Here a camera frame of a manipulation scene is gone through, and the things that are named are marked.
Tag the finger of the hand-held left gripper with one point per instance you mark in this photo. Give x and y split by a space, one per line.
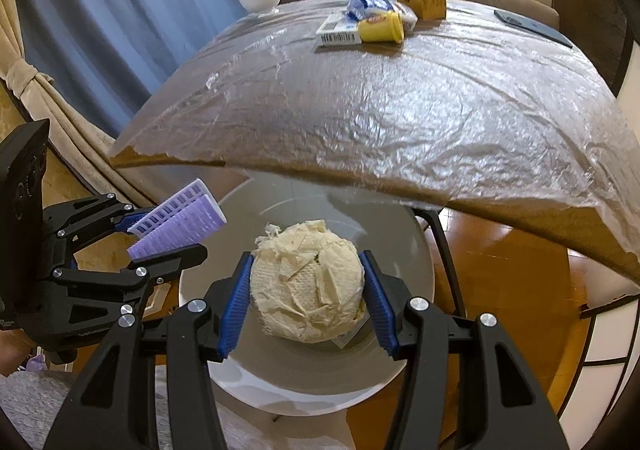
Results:
80 215
150 265

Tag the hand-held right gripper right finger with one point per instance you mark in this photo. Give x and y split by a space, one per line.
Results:
382 305

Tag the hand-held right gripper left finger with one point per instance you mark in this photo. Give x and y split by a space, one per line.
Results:
235 305

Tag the purple striped packet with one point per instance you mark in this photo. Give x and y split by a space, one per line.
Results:
180 220

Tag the beige paper ball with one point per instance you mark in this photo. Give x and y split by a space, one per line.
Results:
305 280

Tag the round grey trash bin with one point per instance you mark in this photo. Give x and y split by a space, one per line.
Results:
310 370

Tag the beige curtain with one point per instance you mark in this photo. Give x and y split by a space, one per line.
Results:
30 130

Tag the blue curtain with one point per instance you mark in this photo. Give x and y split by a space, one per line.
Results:
100 30

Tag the white paper screen door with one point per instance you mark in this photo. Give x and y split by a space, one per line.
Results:
607 330

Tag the small white carton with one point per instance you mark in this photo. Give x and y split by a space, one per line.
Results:
337 33

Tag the yellow lidded container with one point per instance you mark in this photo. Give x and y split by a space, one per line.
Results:
382 28

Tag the blue and white tissue pack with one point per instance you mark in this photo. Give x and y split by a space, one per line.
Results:
380 5

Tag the blue smartphone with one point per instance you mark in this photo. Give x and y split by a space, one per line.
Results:
535 25

